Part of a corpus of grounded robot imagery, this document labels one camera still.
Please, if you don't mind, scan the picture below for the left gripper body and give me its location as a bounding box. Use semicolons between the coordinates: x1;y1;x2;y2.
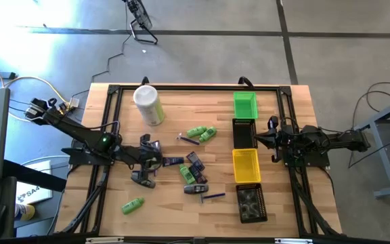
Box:
130;133;152;180

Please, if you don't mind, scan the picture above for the yellow plastic basket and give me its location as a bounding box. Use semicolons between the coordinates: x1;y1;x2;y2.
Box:
232;148;262;184

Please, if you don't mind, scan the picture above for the cream floor cable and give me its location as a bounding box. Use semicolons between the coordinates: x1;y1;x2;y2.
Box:
0;55;71;123

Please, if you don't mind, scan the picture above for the green plastic basket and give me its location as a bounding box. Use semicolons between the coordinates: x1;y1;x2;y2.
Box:
232;91;259;120

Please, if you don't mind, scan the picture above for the yellow blue container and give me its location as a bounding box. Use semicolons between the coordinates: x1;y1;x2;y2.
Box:
14;203;36;222

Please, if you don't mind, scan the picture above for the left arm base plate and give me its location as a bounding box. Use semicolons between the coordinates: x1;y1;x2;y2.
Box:
61;146;115;167

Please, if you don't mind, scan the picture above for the large black plastic basket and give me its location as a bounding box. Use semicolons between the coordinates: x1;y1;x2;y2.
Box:
235;182;269;224

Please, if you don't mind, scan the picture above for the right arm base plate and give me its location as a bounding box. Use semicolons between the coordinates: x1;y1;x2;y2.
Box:
281;140;331;169

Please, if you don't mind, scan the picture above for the black fan power cable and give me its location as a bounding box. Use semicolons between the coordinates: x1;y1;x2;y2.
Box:
70;3;132;100

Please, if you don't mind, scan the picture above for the black floor fan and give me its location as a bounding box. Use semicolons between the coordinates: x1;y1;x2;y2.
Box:
122;0;159;45

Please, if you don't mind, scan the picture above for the small black plastic basket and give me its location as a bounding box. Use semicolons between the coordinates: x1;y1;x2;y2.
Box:
232;118;259;150

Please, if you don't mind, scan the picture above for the white printed box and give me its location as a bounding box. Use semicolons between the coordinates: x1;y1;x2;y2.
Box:
14;160;53;205

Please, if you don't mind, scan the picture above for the white green wipes canister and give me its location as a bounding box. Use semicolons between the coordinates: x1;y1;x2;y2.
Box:
133;84;165;127

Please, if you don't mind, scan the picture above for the black floor cable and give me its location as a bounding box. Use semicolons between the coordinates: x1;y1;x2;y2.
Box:
365;80;390;113
347;91;390;169

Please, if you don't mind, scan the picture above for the grey metal table frame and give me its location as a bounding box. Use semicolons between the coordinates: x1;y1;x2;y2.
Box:
352;94;390;199

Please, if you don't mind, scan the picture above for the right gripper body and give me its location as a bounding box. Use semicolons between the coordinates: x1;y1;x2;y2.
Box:
267;115;286;164

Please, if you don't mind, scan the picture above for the silver aluminium extrusion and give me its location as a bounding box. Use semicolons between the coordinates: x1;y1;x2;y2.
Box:
85;237;125;244
274;237;314;244

